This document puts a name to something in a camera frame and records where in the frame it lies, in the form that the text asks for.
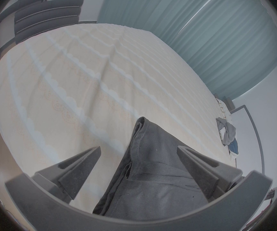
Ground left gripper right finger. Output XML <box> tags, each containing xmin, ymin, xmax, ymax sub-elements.
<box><xmin>177</xmin><ymin>146</ymin><xmax>244</xmax><ymax>204</ymax></box>

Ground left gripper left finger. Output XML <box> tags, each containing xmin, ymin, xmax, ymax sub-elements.
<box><xmin>32</xmin><ymin>146</ymin><xmax>102</xmax><ymax>204</ymax></box>

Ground black T-shirt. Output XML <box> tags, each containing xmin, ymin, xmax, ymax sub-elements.
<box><xmin>92</xmin><ymin>116</ymin><xmax>211</xmax><ymax>217</ymax></box>

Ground pile of clothes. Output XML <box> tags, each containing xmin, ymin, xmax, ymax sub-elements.
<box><xmin>215</xmin><ymin>117</ymin><xmax>239</xmax><ymax>160</ymax></box>

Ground bed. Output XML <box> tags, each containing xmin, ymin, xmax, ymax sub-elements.
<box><xmin>0</xmin><ymin>23</ymin><xmax>264</xmax><ymax>214</ymax></box>

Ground white printed pillow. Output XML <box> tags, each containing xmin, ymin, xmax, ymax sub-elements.
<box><xmin>216</xmin><ymin>98</ymin><xmax>233</xmax><ymax>118</ymax></box>

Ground grey bedside table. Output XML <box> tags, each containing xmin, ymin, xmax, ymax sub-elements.
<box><xmin>214</xmin><ymin>93</ymin><xmax>236</xmax><ymax>110</ymax></box>

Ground blue-green curtain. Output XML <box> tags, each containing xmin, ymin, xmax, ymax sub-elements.
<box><xmin>171</xmin><ymin>0</ymin><xmax>277</xmax><ymax>103</ymax></box>
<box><xmin>97</xmin><ymin>0</ymin><xmax>227</xmax><ymax>41</ymax></box>

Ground black chest of drawers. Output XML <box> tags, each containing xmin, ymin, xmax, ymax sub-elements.
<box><xmin>14</xmin><ymin>0</ymin><xmax>84</xmax><ymax>44</ymax></box>

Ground black dressing table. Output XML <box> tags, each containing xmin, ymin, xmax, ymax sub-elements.
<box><xmin>0</xmin><ymin>0</ymin><xmax>53</xmax><ymax>57</ymax></box>

